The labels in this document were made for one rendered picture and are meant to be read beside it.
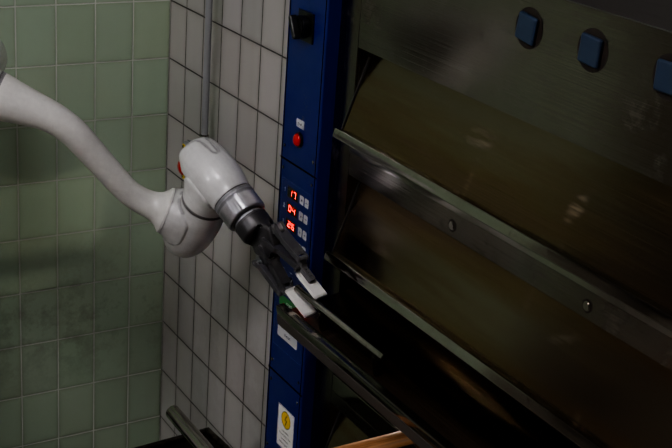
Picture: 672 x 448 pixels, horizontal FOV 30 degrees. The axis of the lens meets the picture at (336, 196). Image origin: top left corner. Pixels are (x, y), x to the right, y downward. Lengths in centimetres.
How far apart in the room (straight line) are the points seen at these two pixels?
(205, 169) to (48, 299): 93
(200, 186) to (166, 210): 12
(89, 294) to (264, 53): 95
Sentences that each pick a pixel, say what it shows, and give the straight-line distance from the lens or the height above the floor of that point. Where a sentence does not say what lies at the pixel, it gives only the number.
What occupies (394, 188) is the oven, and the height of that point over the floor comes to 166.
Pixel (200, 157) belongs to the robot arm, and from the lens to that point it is 259.
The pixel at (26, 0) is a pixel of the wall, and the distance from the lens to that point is 312.
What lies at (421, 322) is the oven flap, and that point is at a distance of 228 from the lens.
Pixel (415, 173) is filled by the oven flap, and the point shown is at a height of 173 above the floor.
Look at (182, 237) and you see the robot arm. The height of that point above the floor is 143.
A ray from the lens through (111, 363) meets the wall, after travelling 353.
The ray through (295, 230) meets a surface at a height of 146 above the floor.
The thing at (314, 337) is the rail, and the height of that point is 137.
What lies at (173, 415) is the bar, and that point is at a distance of 254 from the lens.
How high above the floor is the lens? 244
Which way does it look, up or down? 20 degrees down
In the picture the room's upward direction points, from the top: 4 degrees clockwise
